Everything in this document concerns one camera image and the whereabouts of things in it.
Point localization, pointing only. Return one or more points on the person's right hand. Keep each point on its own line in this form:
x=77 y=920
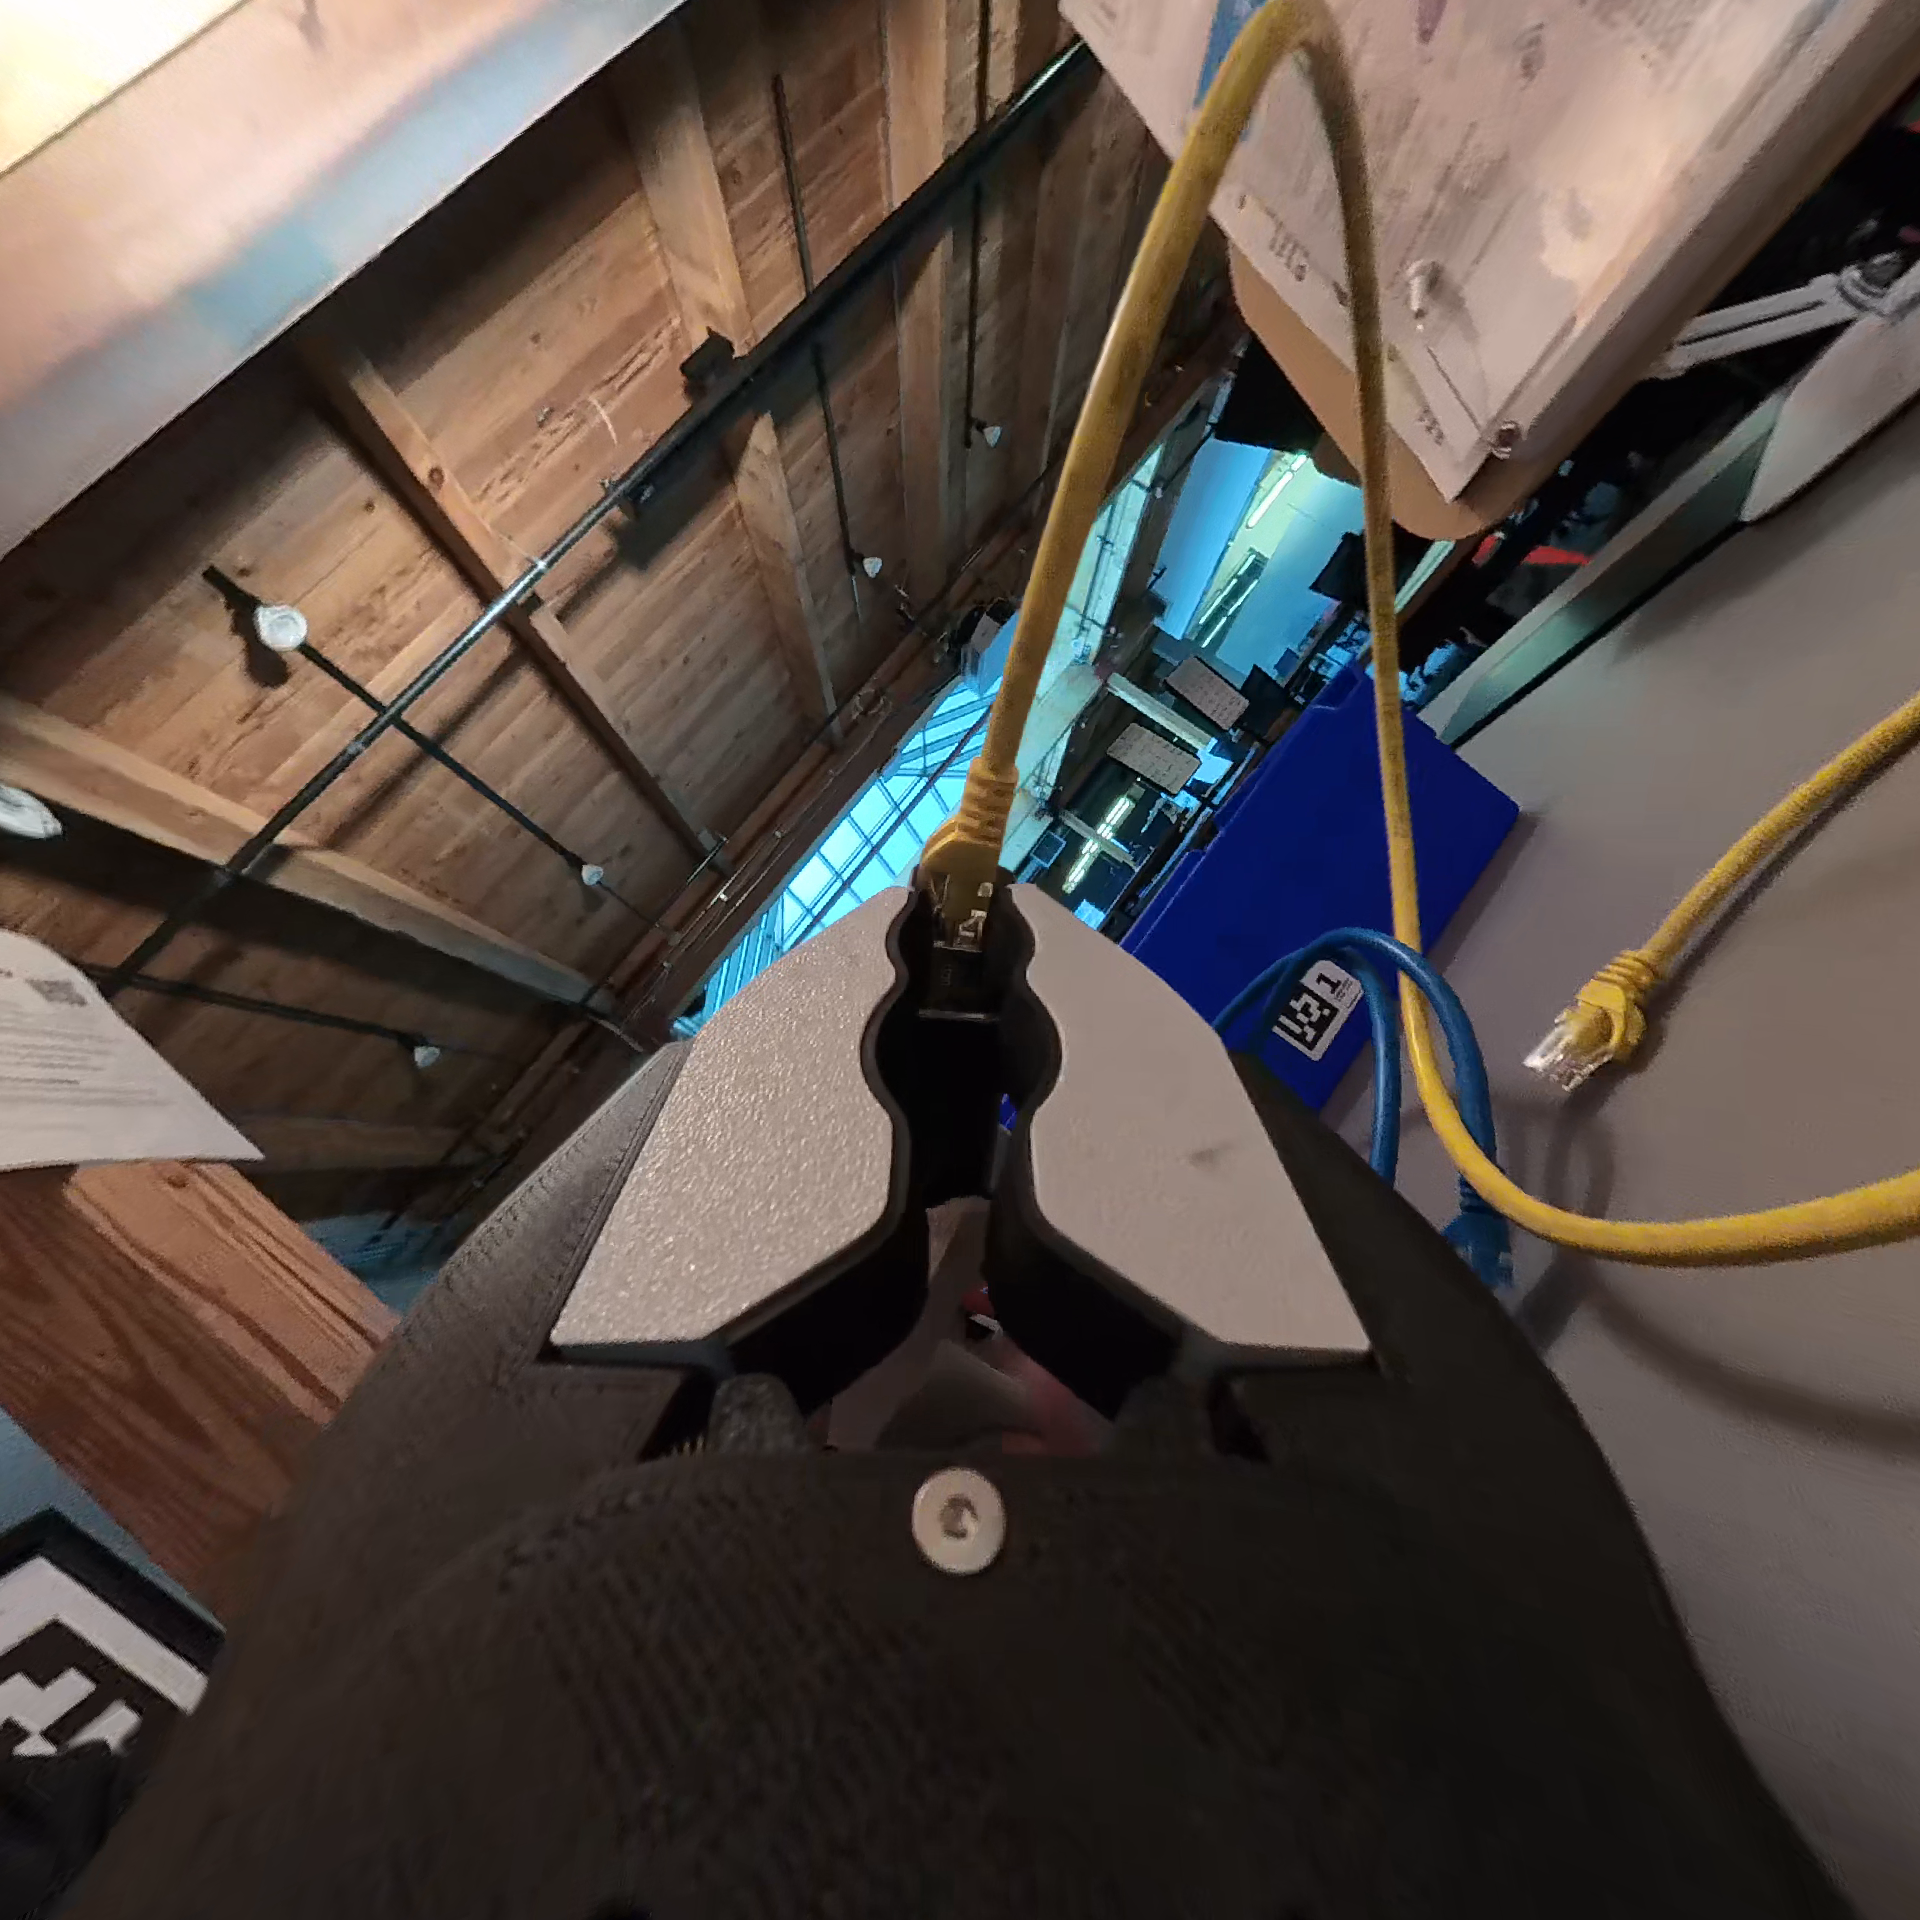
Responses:
x=1044 y=1394

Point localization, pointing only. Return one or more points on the white paper notice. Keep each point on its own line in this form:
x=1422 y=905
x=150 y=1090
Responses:
x=91 y=1066

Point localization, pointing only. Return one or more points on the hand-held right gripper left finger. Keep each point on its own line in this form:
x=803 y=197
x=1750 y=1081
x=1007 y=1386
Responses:
x=750 y=1154

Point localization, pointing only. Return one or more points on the ceiling spotlight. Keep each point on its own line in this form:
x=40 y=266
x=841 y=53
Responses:
x=278 y=623

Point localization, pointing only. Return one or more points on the blue storage bin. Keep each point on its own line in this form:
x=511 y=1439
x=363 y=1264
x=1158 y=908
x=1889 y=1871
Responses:
x=1289 y=839

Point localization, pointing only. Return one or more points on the white round ceiling vent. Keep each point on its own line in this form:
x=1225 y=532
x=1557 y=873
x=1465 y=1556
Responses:
x=24 y=811

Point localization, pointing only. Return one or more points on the grey desk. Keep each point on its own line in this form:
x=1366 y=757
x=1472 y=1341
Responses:
x=1724 y=1424

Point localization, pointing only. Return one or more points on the black printed garment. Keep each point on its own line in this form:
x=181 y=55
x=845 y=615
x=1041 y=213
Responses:
x=61 y=1844

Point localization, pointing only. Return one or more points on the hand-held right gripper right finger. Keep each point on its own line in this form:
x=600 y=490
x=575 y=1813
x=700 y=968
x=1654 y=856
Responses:
x=1184 y=1184

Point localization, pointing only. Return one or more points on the black framed marker sign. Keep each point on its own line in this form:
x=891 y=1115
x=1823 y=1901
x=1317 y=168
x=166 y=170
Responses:
x=77 y=1634

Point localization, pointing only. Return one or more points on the black network splitter box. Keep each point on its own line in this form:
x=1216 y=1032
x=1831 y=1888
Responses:
x=956 y=989

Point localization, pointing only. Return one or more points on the printed instruction sheet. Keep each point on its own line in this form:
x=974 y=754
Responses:
x=1575 y=181

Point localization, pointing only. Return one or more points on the wooden post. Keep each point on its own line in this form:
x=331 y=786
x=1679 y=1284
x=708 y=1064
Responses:
x=150 y=1349

